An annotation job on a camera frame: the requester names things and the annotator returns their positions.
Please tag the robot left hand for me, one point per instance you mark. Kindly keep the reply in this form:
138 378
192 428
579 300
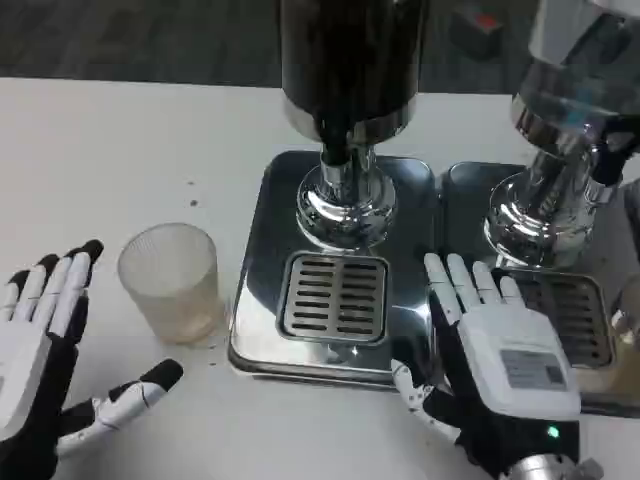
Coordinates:
30 360

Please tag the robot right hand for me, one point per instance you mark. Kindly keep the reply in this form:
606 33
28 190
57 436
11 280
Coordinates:
505 370

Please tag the robot right silver forearm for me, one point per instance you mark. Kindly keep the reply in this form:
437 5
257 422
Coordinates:
542 467

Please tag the slotted steel drip grid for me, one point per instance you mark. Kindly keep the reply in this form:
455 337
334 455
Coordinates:
332 297
575 315

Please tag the steel drip tray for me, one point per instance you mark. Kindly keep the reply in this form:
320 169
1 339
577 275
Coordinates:
410 280
470 200

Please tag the clear ribbed glass cup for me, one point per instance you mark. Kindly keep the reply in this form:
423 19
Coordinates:
167 285

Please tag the clear liquid drink dispenser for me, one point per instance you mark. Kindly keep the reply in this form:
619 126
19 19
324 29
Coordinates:
560 100

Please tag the dark box with red patch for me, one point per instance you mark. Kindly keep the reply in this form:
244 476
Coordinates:
477 32

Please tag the dark liquid drink dispenser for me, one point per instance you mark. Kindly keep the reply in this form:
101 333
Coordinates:
347 65

